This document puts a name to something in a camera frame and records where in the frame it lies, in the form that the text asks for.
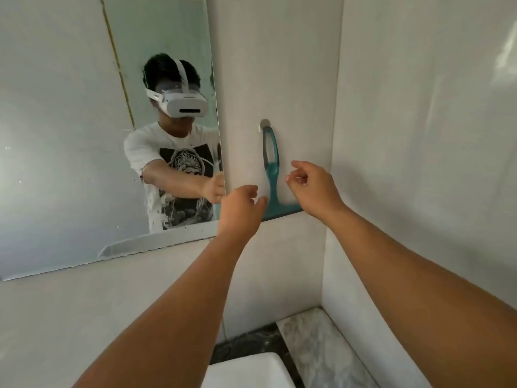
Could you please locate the person's right hand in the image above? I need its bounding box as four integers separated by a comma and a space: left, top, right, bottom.
284, 160, 348, 225

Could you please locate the person's left hand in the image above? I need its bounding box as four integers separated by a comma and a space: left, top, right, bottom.
216, 184, 269, 244

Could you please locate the teal window squeegee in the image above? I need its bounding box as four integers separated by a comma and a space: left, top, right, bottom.
258, 126, 304, 222

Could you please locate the rectangular wall mirror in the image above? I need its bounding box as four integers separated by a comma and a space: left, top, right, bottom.
0, 0, 227, 282

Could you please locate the person's left forearm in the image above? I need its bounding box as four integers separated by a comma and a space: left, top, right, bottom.
72, 228, 259, 388

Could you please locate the person's right forearm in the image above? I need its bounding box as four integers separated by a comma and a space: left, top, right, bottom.
323, 205, 517, 388

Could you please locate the white ceramic sink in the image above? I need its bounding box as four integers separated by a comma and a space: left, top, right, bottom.
200, 352, 296, 388

